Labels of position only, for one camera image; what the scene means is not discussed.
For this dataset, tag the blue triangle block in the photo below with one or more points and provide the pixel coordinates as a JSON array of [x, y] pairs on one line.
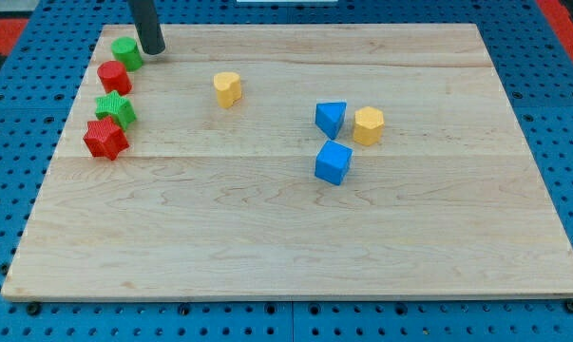
[[329, 117]]

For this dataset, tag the yellow heart block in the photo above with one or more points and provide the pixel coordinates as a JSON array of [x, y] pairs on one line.
[[228, 88]]

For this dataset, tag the wooden board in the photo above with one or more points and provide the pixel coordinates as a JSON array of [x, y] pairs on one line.
[[222, 204]]

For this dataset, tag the blue cube block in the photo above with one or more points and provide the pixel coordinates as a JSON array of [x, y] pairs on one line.
[[332, 162]]

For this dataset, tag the yellow hexagon block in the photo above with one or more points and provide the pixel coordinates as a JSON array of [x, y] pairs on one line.
[[368, 124]]

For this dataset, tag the green star block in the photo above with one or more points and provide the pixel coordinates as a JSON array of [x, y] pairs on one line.
[[118, 107]]

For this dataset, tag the red star block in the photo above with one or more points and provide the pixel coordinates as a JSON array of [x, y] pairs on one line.
[[105, 138]]

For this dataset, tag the red cylinder block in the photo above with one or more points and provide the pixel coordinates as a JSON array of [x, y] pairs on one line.
[[113, 76]]

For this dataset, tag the green cylinder block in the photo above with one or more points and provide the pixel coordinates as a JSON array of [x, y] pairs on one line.
[[125, 50]]

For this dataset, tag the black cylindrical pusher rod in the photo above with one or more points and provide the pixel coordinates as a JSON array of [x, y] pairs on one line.
[[147, 24]]

